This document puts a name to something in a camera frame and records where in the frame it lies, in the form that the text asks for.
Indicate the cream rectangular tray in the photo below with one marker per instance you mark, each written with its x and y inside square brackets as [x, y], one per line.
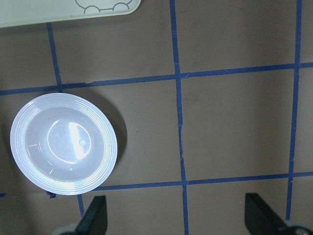
[27, 12]

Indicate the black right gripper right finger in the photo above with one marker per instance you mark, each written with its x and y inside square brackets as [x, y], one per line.
[260, 219]

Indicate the white ridged plate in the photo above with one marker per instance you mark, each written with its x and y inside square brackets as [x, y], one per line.
[63, 144]

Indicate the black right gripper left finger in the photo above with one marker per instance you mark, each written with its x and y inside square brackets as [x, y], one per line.
[95, 219]

